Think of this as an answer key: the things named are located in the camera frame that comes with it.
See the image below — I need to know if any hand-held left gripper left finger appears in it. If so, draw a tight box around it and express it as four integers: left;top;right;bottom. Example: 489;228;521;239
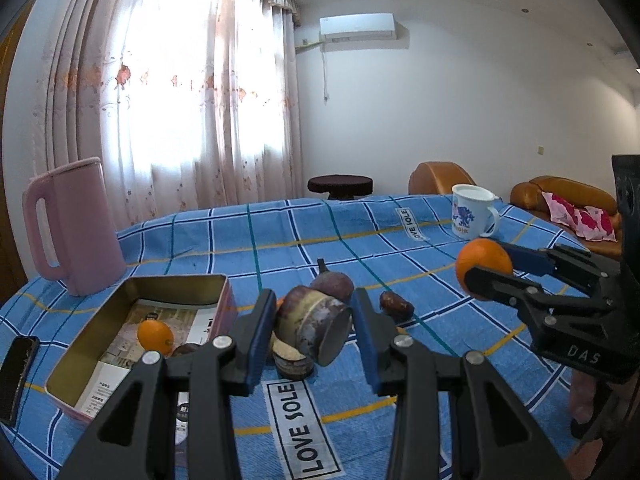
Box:
57;289;278;480

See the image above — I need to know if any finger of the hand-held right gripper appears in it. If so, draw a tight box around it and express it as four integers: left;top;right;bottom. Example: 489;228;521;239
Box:
464;265;598;332
492;241;622;297

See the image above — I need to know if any pink floral pillow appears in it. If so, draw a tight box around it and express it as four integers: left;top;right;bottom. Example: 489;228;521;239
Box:
541;191;619;244

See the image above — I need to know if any air conditioner power cord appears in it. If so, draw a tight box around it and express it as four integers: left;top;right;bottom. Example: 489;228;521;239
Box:
322;40;332;104

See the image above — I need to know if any printed paper sheet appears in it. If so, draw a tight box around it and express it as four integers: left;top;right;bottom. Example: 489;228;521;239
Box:
75;299;221;411

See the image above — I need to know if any white air conditioner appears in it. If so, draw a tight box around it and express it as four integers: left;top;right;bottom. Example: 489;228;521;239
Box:
319;13;397;41

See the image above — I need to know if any small dark ceramic cup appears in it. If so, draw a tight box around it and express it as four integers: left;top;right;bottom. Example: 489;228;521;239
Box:
272;337;316;381

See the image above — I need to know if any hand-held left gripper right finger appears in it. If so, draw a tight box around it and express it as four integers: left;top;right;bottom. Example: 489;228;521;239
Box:
349;290;571;480

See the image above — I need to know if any pink metal tin box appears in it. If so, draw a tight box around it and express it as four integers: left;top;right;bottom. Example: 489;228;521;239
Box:
45;275;239;422

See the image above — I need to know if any black smartphone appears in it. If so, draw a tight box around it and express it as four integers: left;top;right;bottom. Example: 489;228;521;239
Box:
0;336;41;427

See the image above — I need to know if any brown leather sofa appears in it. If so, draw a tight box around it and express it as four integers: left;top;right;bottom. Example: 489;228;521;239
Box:
510;176;624;261

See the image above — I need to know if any round orange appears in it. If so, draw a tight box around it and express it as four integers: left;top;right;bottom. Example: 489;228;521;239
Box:
456;238;514;302

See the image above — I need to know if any red-brown date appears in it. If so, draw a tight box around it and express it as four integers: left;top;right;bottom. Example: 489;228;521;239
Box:
378;291;415;322

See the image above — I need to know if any sheer floral curtain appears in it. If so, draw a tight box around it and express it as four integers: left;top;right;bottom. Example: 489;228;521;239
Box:
30;0;304;235

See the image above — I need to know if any small oval orange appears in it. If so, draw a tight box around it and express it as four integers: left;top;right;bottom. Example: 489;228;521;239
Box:
137;320;175;352

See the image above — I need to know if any white mug blue print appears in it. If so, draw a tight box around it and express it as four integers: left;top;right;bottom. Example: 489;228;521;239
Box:
451;184;502;240

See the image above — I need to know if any pink electric kettle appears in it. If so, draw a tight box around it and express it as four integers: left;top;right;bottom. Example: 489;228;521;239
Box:
21;157;127;297

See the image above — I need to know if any purple passion fruit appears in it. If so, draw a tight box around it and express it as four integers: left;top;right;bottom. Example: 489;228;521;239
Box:
310;258;355;307

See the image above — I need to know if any dark round stool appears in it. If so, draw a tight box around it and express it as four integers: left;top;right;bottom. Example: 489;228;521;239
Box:
307;175;375;201

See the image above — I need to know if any brown ceramic cup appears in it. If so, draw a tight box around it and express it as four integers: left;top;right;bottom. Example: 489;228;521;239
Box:
276;285;354;367

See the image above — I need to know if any brown leather armchair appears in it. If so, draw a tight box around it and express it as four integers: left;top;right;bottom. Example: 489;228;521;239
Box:
408;161;479;196

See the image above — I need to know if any person's right forearm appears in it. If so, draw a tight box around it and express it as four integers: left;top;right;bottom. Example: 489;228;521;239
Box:
569;374;597;423

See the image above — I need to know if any blue checked tablecloth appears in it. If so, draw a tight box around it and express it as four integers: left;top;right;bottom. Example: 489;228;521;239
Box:
0;194;622;480

